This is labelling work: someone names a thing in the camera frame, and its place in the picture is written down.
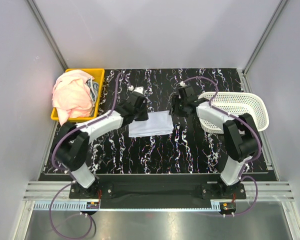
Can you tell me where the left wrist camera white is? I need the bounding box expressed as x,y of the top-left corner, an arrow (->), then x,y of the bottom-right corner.
128,85 -> 144,95

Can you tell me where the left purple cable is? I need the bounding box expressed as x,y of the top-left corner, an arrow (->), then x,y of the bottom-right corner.
48,72 -> 131,238

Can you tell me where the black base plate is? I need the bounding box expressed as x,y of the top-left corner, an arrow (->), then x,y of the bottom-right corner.
69,173 -> 247,211

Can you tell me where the yellow plastic bin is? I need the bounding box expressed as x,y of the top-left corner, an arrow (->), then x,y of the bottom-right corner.
50,68 -> 105,125

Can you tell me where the purple cable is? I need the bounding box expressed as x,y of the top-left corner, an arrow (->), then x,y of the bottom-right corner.
179,76 -> 264,217
48,72 -> 131,238

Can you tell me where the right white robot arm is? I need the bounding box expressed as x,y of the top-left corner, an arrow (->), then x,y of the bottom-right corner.
170,83 -> 262,199

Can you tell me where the controller board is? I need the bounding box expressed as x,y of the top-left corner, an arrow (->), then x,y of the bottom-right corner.
86,201 -> 100,210
220,202 -> 237,212

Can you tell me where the light blue towel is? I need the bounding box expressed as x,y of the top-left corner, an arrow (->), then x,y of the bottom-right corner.
128,110 -> 174,138

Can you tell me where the white perforated plastic basket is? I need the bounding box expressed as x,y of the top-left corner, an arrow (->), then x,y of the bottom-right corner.
212,92 -> 269,132

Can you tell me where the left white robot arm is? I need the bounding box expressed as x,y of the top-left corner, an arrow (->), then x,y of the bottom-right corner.
51,87 -> 149,198

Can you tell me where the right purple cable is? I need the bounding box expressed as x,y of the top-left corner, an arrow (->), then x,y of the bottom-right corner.
179,76 -> 264,217

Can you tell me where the pink rabbit towel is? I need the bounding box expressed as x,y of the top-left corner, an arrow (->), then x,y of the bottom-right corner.
52,69 -> 94,125

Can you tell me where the blue patterned towel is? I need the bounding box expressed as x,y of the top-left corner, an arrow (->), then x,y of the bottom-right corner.
85,77 -> 99,104

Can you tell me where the right controller board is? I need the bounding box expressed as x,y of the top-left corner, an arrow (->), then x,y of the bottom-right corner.
220,202 -> 237,212

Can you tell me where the left controller board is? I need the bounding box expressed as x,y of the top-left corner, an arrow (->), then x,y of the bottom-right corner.
86,201 -> 100,210

